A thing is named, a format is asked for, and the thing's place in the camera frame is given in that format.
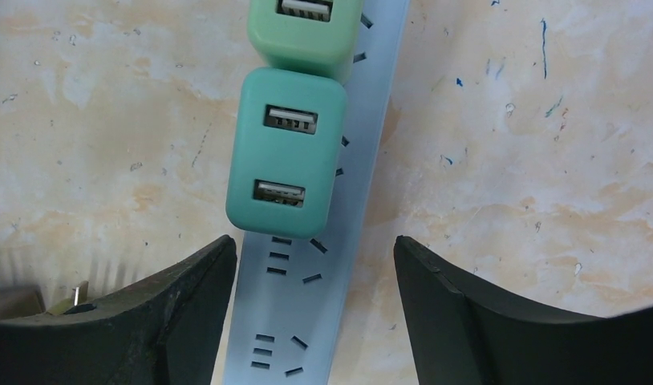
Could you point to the green USB charger plug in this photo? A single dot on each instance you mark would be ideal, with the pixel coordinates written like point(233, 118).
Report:
point(313, 37)

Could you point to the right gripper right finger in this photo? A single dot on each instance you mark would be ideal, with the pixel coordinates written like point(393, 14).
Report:
point(466, 330)

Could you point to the teal USB charger plug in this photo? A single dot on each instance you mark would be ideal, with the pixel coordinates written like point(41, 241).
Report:
point(285, 152)

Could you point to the yellow charger plug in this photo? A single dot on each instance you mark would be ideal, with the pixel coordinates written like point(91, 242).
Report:
point(79, 296)

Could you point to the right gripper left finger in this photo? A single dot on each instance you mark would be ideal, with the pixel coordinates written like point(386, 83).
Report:
point(163, 329)

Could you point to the light blue power strip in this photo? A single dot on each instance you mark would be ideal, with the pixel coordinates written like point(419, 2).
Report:
point(291, 294)

